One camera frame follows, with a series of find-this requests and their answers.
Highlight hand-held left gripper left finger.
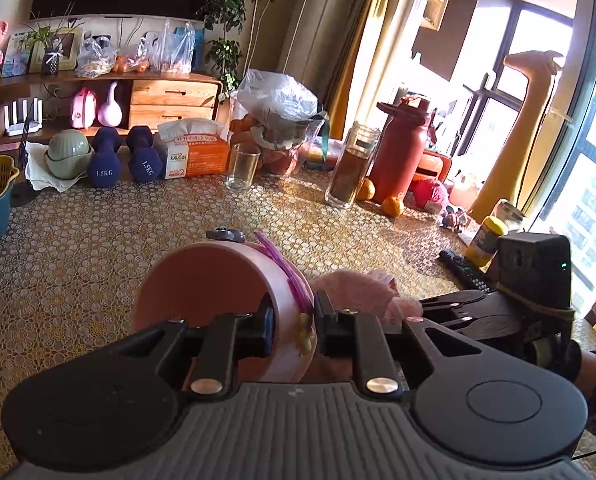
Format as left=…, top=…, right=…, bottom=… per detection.
left=128, top=294, right=277, bottom=400

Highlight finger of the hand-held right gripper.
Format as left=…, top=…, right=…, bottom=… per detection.
left=428, top=310, right=479, bottom=333
left=419, top=289, right=490, bottom=311

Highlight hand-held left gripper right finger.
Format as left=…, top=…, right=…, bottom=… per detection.
left=315, top=292, right=480, bottom=397

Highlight pink fluffy cloth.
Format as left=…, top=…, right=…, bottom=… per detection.
left=309, top=268, right=425, bottom=332

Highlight pink bowl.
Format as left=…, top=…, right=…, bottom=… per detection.
left=132, top=241, right=319, bottom=387

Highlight black remote control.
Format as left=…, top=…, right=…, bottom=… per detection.
left=438, top=249, right=495, bottom=294

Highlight yellow lidded jar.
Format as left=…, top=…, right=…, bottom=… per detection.
left=465, top=215, right=509, bottom=267

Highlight small toy figure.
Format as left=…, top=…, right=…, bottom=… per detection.
left=442, top=207, right=472, bottom=232

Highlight tall yellow animal toy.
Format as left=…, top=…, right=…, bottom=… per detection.
left=470, top=49, right=565, bottom=224

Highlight orange box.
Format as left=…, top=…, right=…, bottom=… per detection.
left=417, top=149, right=454, bottom=184

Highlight red thermos bottle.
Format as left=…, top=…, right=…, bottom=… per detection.
left=367, top=95, right=437, bottom=205

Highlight glass bottle with brown tea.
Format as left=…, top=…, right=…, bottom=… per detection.
left=325, top=120, right=381, bottom=210

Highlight empty drinking glass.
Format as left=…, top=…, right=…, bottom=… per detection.
left=226, top=143, right=262, bottom=191

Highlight colourful striped container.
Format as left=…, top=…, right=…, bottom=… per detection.
left=302, top=137, right=347, bottom=169

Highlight orange and white tissue pack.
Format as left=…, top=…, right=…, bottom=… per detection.
left=156, top=117, right=231, bottom=180

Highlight navy blue dumbbell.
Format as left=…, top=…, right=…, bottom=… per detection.
left=87, top=127, right=124, bottom=189
left=126, top=126, right=158, bottom=183

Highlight large plastic bag of fruit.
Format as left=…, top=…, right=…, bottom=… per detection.
left=229, top=68, right=329, bottom=177

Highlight wooden television cabinet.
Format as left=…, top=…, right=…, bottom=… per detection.
left=0, top=69, right=225, bottom=152

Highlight yellow curtain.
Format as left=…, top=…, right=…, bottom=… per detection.
left=322, top=0, right=415, bottom=128

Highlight green round pot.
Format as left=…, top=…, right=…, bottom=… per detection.
left=44, top=129, right=93, bottom=181

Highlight pink kettlebell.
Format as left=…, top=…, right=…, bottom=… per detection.
left=96, top=81, right=127, bottom=128

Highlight white cloth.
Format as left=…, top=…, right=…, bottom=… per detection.
left=24, top=141, right=97, bottom=193

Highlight pink small case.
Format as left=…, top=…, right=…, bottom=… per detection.
left=70, top=87, right=98, bottom=129

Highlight clear plastic bag with boxes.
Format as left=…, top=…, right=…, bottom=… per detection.
left=136, top=19, right=197, bottom=74

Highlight indoor green tree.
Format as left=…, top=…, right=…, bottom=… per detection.
left=197, top=0, right=299, bottom=103

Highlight clear plastic bag with fruit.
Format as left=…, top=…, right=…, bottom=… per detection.
left=76, top=36, right=117, bottom=79

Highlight white router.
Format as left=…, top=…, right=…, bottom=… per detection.
left=4, top=99, right=45, bottom=137

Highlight small plant in black vase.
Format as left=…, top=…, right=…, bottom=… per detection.
left=20, top=2, right=86, bottom=76

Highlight blue picture card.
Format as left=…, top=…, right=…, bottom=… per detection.
left=2, top=31, right=34, bottom=78

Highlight light green photo frame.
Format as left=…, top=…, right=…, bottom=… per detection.
left=29, top=27, right=84, bottom=73

